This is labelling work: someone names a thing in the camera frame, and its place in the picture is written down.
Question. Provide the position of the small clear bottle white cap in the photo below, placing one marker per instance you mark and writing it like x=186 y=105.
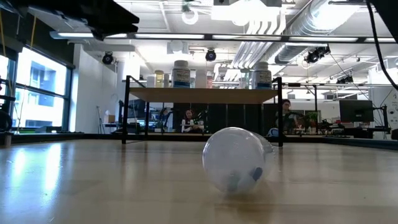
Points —
x=167 y=81

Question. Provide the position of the blue and white object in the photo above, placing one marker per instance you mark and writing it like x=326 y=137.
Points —
x=273 y=132

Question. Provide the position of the green potted plant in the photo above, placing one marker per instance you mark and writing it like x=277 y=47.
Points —
x=312 y=116

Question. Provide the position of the black computer monitor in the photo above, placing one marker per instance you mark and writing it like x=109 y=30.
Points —
x=356 y=110

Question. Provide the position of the black ceiling camera rig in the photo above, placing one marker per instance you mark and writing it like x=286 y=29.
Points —
x=317 y=54
x=345 y=80

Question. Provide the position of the round black ceiling speaker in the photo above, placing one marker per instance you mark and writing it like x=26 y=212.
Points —
x=108 y=58
x=211 y=55

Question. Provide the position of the white plastic bottle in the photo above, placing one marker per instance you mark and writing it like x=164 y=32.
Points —
x=201 y=79
x=150 y=81

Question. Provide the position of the thin tripod stand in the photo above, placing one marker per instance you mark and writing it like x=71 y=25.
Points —
x=99 y=119

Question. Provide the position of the long linear ceiling light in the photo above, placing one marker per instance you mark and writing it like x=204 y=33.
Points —
x=168 y=36

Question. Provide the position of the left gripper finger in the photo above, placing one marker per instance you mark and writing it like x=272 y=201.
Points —
x=115 y=31
x=115 y=14

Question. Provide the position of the silver ventilation duct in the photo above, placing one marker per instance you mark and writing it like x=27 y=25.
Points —
x=311 y=25

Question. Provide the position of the cardboard box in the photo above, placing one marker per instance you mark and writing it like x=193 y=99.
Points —
x=109 y=118

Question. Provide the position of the large window black frame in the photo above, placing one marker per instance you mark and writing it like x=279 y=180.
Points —
x=40 y=93

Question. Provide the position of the yellow pill bottle white cap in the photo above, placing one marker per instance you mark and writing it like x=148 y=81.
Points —
x=159 y=79

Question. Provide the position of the large white bottle blue label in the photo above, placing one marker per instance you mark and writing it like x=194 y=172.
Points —
x=181 y=73
x=262 y=75

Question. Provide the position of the large clear plastic bottle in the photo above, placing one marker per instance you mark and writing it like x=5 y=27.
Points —
x=237 y=160

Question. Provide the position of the black aluminium table frame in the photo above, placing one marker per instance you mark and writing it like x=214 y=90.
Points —
x=93 y=136

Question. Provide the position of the person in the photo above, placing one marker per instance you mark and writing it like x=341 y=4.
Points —
x=189 y=121
x=287 y=113

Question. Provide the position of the wooden shelf black metal legs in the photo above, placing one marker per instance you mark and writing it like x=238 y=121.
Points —
x=202 y=96

